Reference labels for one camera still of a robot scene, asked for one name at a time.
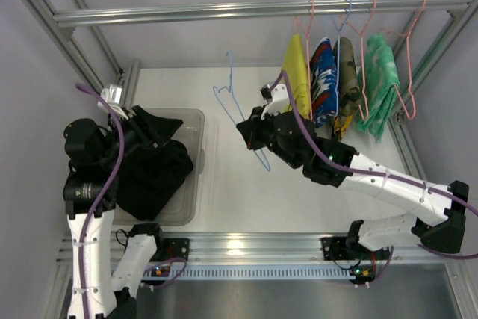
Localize light blue wire hanger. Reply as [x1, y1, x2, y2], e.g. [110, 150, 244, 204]
[212, 50, 271, 173]

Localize black trousers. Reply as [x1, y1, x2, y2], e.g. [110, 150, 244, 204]
[117, 140, 193, 221]

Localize yellow-green trousers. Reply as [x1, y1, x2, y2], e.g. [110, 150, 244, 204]
[281, 34, 311, 120]

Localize pink hanger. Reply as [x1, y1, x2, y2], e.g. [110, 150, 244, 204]
[345, 0, 377, 121]
[294, 0, 315, 119]
[380, 0, 427, 120]

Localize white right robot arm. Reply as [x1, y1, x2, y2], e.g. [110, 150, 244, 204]
[236, 107, 469, 258]

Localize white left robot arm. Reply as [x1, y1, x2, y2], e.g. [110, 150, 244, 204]
[63, 106, 193, 318]

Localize pink hanger under camouflage shorts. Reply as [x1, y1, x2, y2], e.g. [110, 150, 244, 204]
[345, 0, 377, 121]

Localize green tie-dye trousers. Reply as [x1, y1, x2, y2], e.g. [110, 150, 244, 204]
[356, 33, 400, 143]

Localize blue hanger under patterned shorts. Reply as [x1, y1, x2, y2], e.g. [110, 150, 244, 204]
[323, 0, 355, 118]

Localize pink hanger under green trousers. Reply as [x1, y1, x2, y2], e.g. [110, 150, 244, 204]
[380, 0, 427, 120]

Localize blue patterned shorts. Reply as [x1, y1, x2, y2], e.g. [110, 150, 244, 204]
[309, 37, 338, 128]

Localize camouflage shorts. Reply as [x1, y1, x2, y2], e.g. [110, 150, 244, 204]
[331, 37, 361, 141]

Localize clear plastic bin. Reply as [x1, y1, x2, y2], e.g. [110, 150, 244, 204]
[114, 108, 205, 226]

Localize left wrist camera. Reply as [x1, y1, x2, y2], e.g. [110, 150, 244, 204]
[97, 84, 131, 120]

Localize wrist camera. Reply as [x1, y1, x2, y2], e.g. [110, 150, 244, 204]
[97, 84, 131, 120]
[261, 82, 290, 120]

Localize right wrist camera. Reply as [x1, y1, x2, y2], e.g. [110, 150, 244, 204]
[261, 82, 290, 120]

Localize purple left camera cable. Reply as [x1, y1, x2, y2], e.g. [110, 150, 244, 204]
[75, 82, 187, 319]

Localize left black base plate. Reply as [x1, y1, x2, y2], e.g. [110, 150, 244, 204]
[154, 238, 190, 261]

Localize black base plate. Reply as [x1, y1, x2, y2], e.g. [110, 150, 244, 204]
[320, 236, 390, 261]
[154, 238, 190, 261]

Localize aluminium hanging rail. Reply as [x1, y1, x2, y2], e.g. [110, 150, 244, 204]
[53, 0, 474, 28]

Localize aluminium corner bracket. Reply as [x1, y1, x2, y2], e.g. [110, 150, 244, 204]
[395, 110, 407, 125]

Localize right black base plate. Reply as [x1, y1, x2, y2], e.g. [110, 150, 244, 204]
[320, 236, 390, 261]

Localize front aluminium rail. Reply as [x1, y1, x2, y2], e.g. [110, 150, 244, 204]
[55, 232, 450, 265]

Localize slotted cable duct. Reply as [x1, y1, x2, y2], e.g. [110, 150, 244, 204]
[143, 264, 363, 282]

